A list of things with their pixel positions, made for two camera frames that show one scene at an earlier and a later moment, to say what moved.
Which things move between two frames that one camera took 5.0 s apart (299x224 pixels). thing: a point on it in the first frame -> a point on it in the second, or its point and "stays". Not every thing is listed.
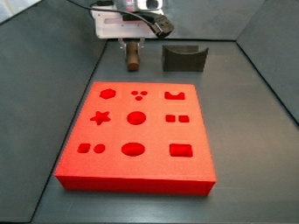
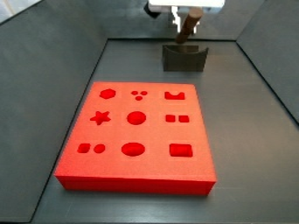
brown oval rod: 133,55 -> 193,17
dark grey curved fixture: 183,58 stays
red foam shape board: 139,141 stays
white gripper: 114,28 -> 163,6
